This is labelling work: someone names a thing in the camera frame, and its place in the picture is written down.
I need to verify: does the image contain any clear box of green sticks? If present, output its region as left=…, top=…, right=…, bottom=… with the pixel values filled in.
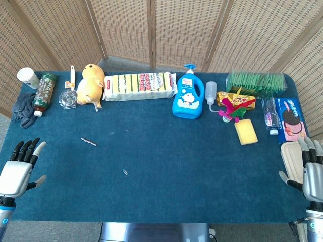
left=225, top=71, right=288, bottom=99

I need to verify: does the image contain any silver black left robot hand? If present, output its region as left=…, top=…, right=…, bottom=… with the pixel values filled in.
left=0, top=137, right=47, bottom=199

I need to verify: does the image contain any woven bamboo folding screen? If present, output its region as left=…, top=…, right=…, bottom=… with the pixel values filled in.
left=0, top=0, right=323, bottom=138

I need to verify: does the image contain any yellow sponge block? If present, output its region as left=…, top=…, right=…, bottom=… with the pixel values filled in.
left=234, top=118, right=259, bottom=146

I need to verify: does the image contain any pack of yellow sponges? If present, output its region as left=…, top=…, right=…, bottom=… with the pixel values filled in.
left=103, top=71, right=178, bottom=102

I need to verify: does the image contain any green tea bottle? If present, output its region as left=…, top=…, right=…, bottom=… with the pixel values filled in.
left=32, top=72, right=57, bottom=117

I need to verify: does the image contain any dark grey glove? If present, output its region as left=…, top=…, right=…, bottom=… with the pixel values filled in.
left=11, top=92, right=39, bottom=130

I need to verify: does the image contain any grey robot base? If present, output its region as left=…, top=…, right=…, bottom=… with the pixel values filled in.
left=100, top=222, right=210, bottom=242

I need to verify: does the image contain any gold foil snack bag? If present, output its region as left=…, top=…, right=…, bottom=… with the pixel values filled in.
left=217, top=86, right=257, bottom=112

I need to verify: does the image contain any blue cookie box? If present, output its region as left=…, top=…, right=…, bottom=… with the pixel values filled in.
left=273, top=97, right=309, bottom=145

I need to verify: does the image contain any yellow plush toy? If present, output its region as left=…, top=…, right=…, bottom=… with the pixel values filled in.
left=76, top=63, right=105, bottom=112

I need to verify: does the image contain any white-handled mesh strainer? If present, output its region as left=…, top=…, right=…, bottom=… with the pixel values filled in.
left=59, top=65, right=79, bottom=110

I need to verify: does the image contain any blue table mat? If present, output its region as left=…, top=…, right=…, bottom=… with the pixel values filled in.
left=0, top=71, right=311, bottom=224

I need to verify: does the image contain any blue detergent pump bottle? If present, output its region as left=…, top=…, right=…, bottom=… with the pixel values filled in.
left=172, top=63, right=205, bottom=120

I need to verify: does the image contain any beige lidded food container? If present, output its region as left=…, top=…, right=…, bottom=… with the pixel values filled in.
left=280, top=141, right=307, bottom=186

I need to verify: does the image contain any colourful feather shuttlecock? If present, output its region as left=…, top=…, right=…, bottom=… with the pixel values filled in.
left=218, top=96, right=257, bottom=124

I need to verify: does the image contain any white paper cup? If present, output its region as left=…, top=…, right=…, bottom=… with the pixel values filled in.
left=17, top=67, right=41, bottom=90

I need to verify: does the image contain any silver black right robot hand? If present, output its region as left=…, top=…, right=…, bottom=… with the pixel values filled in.
left=278, top=136, right=323, bottom=202

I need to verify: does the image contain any clear squeeze wash bottle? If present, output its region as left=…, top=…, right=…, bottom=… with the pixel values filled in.
left=205, top=81, right=223, bottom=114

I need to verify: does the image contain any small clear water bottle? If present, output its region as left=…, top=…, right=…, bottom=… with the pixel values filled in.
left=261, top=96, right=282, bottom=136

